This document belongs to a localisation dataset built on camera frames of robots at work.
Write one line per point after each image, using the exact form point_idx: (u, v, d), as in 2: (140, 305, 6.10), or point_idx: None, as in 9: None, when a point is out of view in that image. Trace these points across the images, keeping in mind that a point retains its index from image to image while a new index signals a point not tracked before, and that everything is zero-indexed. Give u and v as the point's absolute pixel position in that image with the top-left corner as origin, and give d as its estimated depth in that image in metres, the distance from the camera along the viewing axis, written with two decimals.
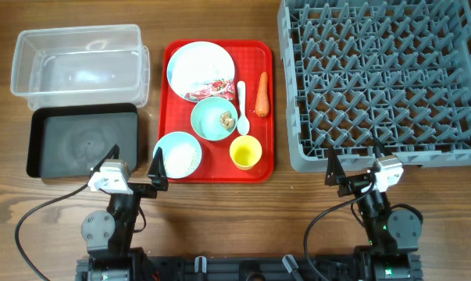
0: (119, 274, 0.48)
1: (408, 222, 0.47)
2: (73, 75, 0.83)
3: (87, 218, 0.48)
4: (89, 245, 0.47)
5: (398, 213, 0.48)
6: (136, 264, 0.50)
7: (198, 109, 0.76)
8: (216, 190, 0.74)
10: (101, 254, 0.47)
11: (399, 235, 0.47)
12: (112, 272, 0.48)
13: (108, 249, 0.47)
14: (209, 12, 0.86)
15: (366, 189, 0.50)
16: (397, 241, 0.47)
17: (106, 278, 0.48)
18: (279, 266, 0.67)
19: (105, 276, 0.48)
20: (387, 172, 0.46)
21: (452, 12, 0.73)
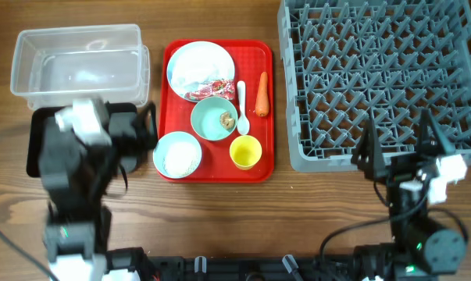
0: (81, 229, 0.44)
1: (450, 247, 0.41)
2: (73, 75, 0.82)
3: (48, 149, 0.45)
4: (44, 176, 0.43)
5: (439, 235, 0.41)
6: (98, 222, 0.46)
7: (198, 109, 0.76)
8: (216, 190, 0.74)
10: (66, 199, 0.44)
11: (436, 259, 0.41)
12: (73, 232, 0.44)
13: (68, 186, 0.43)
14: (209, 12, 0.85)
15: (406, 184, 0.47)
16: (434, 266, 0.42)
17: (65, 236, 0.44)
18: (278, 266, 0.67)
19: (63, 232, 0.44)
20: (443, 180, 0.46)
21: (453, 12, 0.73)
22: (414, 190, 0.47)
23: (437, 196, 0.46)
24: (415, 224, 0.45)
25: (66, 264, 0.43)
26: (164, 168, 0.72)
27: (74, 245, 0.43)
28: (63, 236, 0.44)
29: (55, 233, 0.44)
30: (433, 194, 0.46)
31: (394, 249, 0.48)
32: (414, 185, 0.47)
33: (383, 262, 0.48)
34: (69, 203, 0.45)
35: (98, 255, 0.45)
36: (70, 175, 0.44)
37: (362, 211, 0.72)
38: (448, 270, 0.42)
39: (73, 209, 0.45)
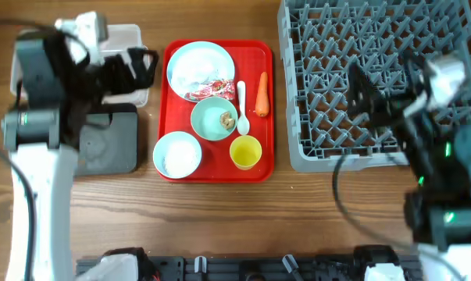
0: (45, 113, 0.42)
1: None
2: None
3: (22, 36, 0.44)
4: (18, 48, 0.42)
5: (468, 133, 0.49)
6: (66, 115, 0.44)
7: (198, 109, 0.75)
8: (215, 190, 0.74)
10: (34, 61, 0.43)
11: None
12: (39, 119, 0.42)
13: (44, 52, 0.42)
14: (209, 12, 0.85)
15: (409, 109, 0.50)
16: None
17: (25, 121, 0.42)
18: (278, 266, 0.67)
19: (23, 117, 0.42)
20: (447, 76, 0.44)
21: (453, 12, 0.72)
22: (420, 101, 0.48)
23: (443, 94, 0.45)
24: (433, 147, 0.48)
25: (32, 151, 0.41)
26: (164, 168, 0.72)
27: (40, 112, 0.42)
28: (23, 123, 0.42)
29: (18, 120, 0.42)
30: (440, 93, 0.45)
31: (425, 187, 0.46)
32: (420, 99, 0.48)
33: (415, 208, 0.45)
34: (42, 92, 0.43)
35: (66, 144, 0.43)
36: (47, 44, 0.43)
37: (362, 211, 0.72)
38: None
39: (37, 109, 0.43)
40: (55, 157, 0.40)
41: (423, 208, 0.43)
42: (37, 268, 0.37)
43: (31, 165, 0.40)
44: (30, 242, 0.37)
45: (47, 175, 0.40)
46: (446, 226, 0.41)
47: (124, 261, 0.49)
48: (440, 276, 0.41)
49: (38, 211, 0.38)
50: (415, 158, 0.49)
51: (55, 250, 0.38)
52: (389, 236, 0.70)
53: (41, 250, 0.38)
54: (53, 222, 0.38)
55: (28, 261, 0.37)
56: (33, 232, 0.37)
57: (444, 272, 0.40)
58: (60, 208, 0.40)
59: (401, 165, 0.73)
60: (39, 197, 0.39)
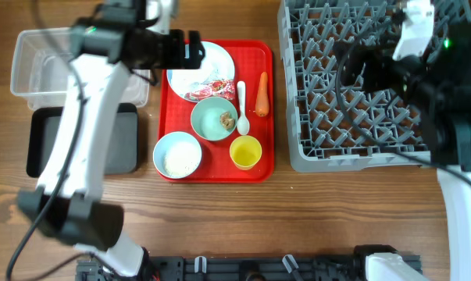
0: (112, 31, 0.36)
1: None
2: None
3: None
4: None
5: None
6: (132, 44, 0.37)
7: (198, 109, 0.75)
8: (216, 190, 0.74)
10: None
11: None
12: (99, 34, 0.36)
13: None
14: (208, 12, 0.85)
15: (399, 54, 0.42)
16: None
17: (92, 32, 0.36)
18: (278, 266, 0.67)
19: (89, 30, 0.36)
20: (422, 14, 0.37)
21: (453, 12, 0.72)
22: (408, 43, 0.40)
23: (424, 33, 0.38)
24: (432, 71, 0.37)
25: (90, 65, 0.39)
26: (164, 168, 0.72)
27: (111, 27, 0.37)
28: (88, 31, 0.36)
29: (83, 26, 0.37)
30: (422, 30, 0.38)
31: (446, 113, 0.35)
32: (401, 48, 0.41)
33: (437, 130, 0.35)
34: (115, 17, 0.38)
35: (123, 65, 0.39)
36: None
37: (362, 211, 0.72)
38: None
39: (108, 21, 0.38)
40: (112, 69, 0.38)
41: (442, 120, 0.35)
42: (73, 168, 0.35)
43: (91, 71, 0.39)
44: (72, 144, 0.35)
45: (100, 83, 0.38)
46: None
47: (135, 247, 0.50)
48: (464, 200, 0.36)
49: (86, 120, 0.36)
50: (421, 97, 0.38)
51: (94, 151, 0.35)
52: (389, 236, 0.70)
53: (80, 151, 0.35)
54: (96, 138, 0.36)
55: (67, 157, 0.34)
56: (77, 134, 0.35)
57: (469, 195, 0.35)
58: (105, 122, 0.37)
59: (401, 165, 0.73)
60: (87, 104, 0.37)
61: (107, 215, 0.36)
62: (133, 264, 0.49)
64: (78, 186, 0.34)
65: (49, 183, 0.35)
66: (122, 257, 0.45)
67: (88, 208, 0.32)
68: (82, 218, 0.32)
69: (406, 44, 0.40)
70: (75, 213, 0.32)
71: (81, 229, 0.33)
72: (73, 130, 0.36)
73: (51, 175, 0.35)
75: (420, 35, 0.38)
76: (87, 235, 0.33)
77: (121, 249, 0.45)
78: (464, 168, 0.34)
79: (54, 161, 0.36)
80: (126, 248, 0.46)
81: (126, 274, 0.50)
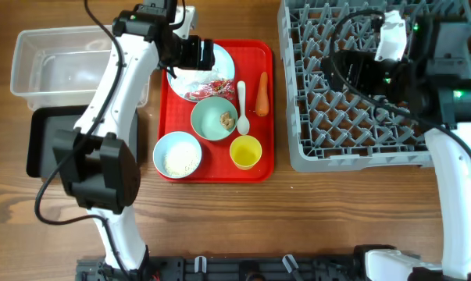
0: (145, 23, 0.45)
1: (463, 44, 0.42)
2: (73, 75, 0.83)
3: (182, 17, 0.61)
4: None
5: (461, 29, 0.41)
6: (159, 33, 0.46)
7: (198, 109, 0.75)
8: (216, 190, 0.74)
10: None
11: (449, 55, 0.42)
12: (140, 24, 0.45)
13: None
14: (208, 12, 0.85)
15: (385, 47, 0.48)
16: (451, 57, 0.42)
17: (133, 19, 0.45)
18: (278, 266, 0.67)
19: (132, 18, 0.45)
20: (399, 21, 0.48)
21: (453, 12, 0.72)
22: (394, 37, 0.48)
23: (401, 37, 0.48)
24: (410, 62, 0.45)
25: (129, 44, 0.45)
26: (164, 167, 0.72)
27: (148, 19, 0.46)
28: (131, 19, 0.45)
29: (126, 16, 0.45)
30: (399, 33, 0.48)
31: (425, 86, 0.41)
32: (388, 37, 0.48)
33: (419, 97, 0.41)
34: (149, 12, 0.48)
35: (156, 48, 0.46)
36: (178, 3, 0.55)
37: (362, 211, 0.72)
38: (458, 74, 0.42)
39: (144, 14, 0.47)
40: (148, 46, 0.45)
41: (423, 87, 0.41)
42: (107, 116, 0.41)
43: (130, 43, 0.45)
44: (108, 97, 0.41)
45: (137, 54, 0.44)
46: (454, 102, 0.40)
47: (140, 240, 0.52)
48: (450, 158, 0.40)
49: (122, 80, 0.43)
50: (404, 77, 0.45)
51: (126, 106, 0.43)
52: (389, 236, 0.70)
53: (115, 104, 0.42)
54: (128, 97, 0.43)
55: (104, 106, 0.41)
56: (114, 90, 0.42)
57: (453, 151, 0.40)
58: (135, 86, 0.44)
59: (401, 165, 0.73)
60: (125, 69, 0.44)
61: (130, 170, 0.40)
62: (137, 254, 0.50)
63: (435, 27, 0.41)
64: (111, 130, 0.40)
65: (83, 125, 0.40)
66: (129, 236, 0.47)
67: (119, 147, 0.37)
68: (113, 154, 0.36)
69: (387, 45, 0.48)
70: (108, 150, 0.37)
71: (109, 165, 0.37)
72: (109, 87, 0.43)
73: (86, 119, 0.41)
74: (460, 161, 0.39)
75: (395, 42, 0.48)
76: (113, 174, 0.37)
77: (129, 225, 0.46)
78: (447, 126, 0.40)
79: (90, 110, 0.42)
80: (132, 231, 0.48)
81: (128, 265, 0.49)
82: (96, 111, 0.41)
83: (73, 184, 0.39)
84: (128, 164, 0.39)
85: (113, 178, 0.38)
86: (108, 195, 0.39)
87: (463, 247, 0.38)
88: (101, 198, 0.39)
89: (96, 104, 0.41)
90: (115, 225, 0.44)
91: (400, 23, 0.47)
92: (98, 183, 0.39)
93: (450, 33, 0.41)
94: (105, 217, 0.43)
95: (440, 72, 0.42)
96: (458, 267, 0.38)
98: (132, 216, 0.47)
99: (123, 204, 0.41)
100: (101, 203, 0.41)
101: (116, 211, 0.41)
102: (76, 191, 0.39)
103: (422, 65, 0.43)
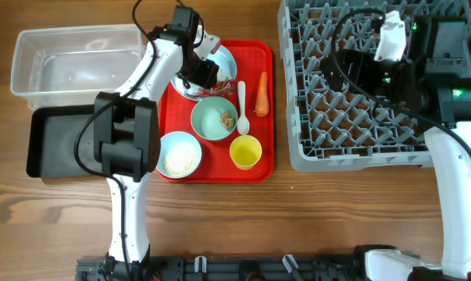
0: (173, 36, 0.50)
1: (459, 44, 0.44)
2: (73, 75, 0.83)
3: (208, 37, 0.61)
4: (176, 8, 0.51)
5: (457, 30, 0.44)
6: (184, 46, 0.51)
7: (198, 109, 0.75)
8: (216, 190, 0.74)
10: (181, 14, 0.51)
11: (447, 54, 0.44)
12: (169, 34, 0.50)
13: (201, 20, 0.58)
14: (209, 11, 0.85)
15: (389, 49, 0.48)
16: (448, 56, 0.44)
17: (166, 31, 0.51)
18: (278, 266, 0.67)
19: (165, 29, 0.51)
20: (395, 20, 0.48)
21: (454, 12, 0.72)
22: (392, 34, 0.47)
23: (398, 37, 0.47)
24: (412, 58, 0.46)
25: (163, 44, 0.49)
26: (164, 167, 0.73)
27: (176, 32, 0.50)
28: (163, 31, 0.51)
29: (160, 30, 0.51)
30: (397, 33, 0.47)
31: (425, 83, 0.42)
32: (387, 36, 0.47)
33: (419, 94, 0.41)
34: (175, 28, 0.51)
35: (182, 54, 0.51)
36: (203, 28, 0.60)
37: (362, 211, 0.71)
38: (454, 72, 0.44)
39: (172, 29, 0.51)
40: (176, 47, 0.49)
41: (423, 86, 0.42)
42: (143, 87, 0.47)
43: (162, 43, 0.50)
44: (144, 73, 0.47)
45: (168, 51, 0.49)
46: (454, 101, 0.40)
47: (146, 236, 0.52)
48: (449, 156, 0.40)
49: (155, 65, 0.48)
50: (404, 76, 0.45)
51: (157, 83, 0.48)
52: (389, 236, 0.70)
53: (149, 79, 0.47)
54: (160, 77, 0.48)
55: (140, 78, 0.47)
56: (149, 69, 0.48)
57: (453, 150, 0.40)
58: (165, 73, 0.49)
59: (401, 165, 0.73)
60: (158, 59, 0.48)
61: (156, 140, 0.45)
62: (141, 245, 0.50)
63: (433, 26, 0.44)
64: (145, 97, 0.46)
65: (123, 90, 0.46)
66: (140, 214, 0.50)
67: (151, 108, 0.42)
68: (147, 114, 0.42)
69: (386, 45, 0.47)
70: (141, 109, 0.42)
71: (140, 122, 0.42)
72: (144, 68, 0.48)
73: (125, 87, 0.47)
74: (460, 161, 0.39)
75: (396, 41, 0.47)
76: (142, 134, 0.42)
77: (140, 204, 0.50)
78: (446, 125, 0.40)
79: (128, 83, 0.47)
80: (141, 215, 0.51)
81: (130, 257, 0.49)
82: (133, 83, 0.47)
83: (103, 144, 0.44)
84: (155, 130, 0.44)
85: (141, 140, 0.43)
86: (133, 158, 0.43)
87: (463, 247, 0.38)
88: (127, 161, 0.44)
89: (133, 77, 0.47)
90: (131, 195, 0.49)
91: (400, 22, 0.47)
92: (125, 146, 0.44)
93: (447, 32, 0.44)
94: (123, 186, 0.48)
95: (440, 71, 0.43)
96: (458, 266, 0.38)
98: (144, 199, 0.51)
99: (144, 171, 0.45)
100: (123, 167, 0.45)
101: (137, 177, 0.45)
102: (105, 151, 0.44)
103: (422, 63, 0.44)
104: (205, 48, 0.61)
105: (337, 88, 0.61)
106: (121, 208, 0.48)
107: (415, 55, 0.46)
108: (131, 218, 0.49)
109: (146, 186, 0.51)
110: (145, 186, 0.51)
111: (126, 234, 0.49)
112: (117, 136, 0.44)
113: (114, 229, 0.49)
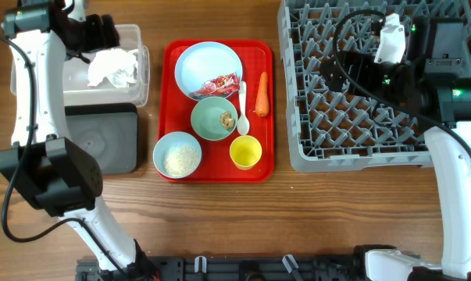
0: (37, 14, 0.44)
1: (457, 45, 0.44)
2: (73, 75, 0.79)
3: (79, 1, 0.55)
4: None
5: (453, 30, 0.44)
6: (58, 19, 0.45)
7: (198, 110, 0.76)
8: (216, 190, 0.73)
10: None
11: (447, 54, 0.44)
12: (31, 15, 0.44)
13: None
14: (209, 12, 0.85)
15: (383, 51, 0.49)
16: (448, 56, 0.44)
17: (21, 15, 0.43)
18: (278, 266, 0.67)
19: (19, 14, 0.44)
20: (395, 23, 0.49)
21: (453, 12, 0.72)
22: (392, 37, 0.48)
23: (397, 39, 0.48)
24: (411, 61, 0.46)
25: (30, 37, 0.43)
26: (164, 167, 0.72)
27: (34, 8, 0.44)
28: (18, 15, 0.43)
29: (13, 13, 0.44)
30: (397, 36, 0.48)
31: (424, 83, 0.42)
32: (385, 39, 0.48)
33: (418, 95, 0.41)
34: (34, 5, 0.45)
35: (57, 36, 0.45)
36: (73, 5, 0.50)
37: (362, 211, 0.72)
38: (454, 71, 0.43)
39: (33, 5, 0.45)
40: (48, 40, 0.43)
41: (422, 86, 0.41)
42: (39, 120, 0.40)
43: (31, 42, 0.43)
44: (32, 100, 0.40)
45: (41, 50, 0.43)
46: (453, 101, 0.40)
47: (127, 233, 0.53)
48: (449, 157, 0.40)
49: (39, 83, 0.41)
50: (404, 76, 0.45)
51: (51, 103, 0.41)
52: (389, 236, 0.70)
53: (41, 106, 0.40)
54: (50, 93, 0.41)
55: (30, 111, 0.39)
56: (35, 88, 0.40)
57: (453, 151, 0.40)
58: (53, 84, 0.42)
59: (401, 165, 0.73)
60: (35, 67, 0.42)
61: (84, 163, 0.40)
62: (128, 250, 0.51)
63: (432, 27, 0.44)
64: (48, 132, 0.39)
65: (20, 135, 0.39)
66: (111, 229, 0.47)
67: (64, 143, 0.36)
68: (60, 152, 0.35)
69: (386, 48, 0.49)
70: (53, 150, 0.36)
71: (60, 165, 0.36)
72: (28, 88, 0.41)
73: (19, 130, 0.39)
74: (460, 160, 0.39)
75: (395, 43, 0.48)
76: (69, 172, 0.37)
77: (107, 221, 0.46)
78: (446, 125, 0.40)
79: (19, 121, 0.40)
80: (114, 225, 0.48)
81: (122, 261, 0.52)
82: (26, 120, 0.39)
83: (36, 197, 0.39)
84: (80, 158, 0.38)
85: (69, 176, 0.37)
86: (73, 194, 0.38)
87: (463, 247, 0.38)
88: (68, 198, 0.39)
89: (23, 113, 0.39)
90: (94, 221, 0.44)
91: (401, 26, 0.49)
92: (57, 186, 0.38)
93: (446, 33, 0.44)
94: (81, 218, 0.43)
95: (441, 69, 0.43)
96: (457, 265, 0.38)
98: (107, 211, 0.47)
99: (90, 197, 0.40)
100: (70, 204, 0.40)
101: (90, 205, 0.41)
102: (42, 201, 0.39)
103: (422, 63, 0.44)
104: (80, 7, 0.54)
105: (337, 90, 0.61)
106: (90, 236, 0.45)
107: (414, 55, 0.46)
108: (106, 239, 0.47)
109: (101, 203, 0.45)
110: (101, 201, 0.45)
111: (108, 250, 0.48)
112: (46, 182, 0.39)
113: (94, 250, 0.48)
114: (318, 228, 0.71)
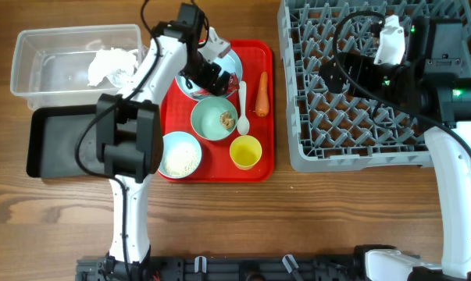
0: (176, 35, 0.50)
1: (457, 45, 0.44)
2: (73, 75, 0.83)
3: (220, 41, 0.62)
4: (181, 6, 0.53)
5: (453, 30, 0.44)
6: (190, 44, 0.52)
7: (198, 109, 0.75)
8: (216, 190, 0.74)
10: (187, 12, 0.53)
11: (446, 55, 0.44)
12: (174, 32, 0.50)
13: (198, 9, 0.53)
14: (208, 12, 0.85)
15: (381, 52, 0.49)
16: (447, 57, 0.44)
17: (169, 27, 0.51)
18: (278, 266, 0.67)
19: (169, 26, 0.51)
20: (394, 24, 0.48)
21: (453, 12, 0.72)
22: (392, 37, 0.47)
23: (397, 41, 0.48)
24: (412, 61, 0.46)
25: (169, 40, 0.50)
26: (164, 167, 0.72)
27: (182, 29, 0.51)
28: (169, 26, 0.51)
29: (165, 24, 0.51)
30: (397, 37, 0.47)
31: (425, 82, 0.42)
32: (384, 40, 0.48)
33: (418, 94, 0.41)
34: (180, 25, 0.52)
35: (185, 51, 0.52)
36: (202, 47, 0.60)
37: (362, 211, 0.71)
38: (453, 72, 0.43)
39: (177, 25, 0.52)
40: (180, 45, 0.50)
41: (422, 86, 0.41)
42: (144, 88, 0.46)
43: (166, 40, 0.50)
44: (147, 75, 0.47)
45: (171, 48, 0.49)
46: (454, 101, 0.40)
47: (147, 235, 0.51)
48: (448, 156, 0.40)
49: (158, 65, 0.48)
50: (404, 76, 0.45)
51: (159, 85, 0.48)
52: (389, 236, 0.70)
53: (152, 80, 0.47)
54: (162, 77, 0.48)
55: (144, 79, 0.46)
56: (152, 69, 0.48)
57: (453, 150, 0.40)
58: (166, 76, 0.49)
59: (401, 165, 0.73)
60: (161, 58, 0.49)
61: (158, 140, 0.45)
62: (142, 247, 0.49)
63: (431, 28, 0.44)
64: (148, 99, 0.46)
65: (125, 91, 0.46)
66: (141, 216, 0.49)
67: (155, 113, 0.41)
68: (148, 117, 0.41)
69: (385, 48, 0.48)
70: (144, 114, 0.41)
71: (144, 128, 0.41)
72: (148, 68, 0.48)
73: (126, 89, 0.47)
74: (460, 160, 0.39)
75: (394, 44, 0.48)
76: (144, 139, 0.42)
77: (142, 206, 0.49)
78: (446, 124, 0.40)
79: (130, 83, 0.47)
80: (143, 216, 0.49)
81: (130, 257, 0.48)
82: (135, 84, 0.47)
83: (106, 145, 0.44)
84: (157, 132, 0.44)
85: (144, 141, 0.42)
86: (135, 159, 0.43)
87: (463, 247, 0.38)
88: (130, 161, 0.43)
89: (136, 79, 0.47)
90: (133, 196, 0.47)
91: (400, 26, 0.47)
92: (128, 147, 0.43)
93: (446, 33, 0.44)
94: (126, 186, 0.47)
95: (440, 71, 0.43)
96: (458, 266, 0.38)
98: (146, 200, 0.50)
99: (147, 171, 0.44)
100: (126, 168, 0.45)
101: (140, 178, 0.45)
102: (108, 152, 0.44)
103: (421, 64, 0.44)
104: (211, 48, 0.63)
105: (337, 90, 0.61)
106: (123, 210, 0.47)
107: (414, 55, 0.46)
108: (133, 219, 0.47)
109: (148, 188, 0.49)
110: (148, 186, 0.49)
111: (127, 235, 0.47)
112: (121, 139, 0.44)
113: (115, 229, 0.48)
114: (318, 228, 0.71)
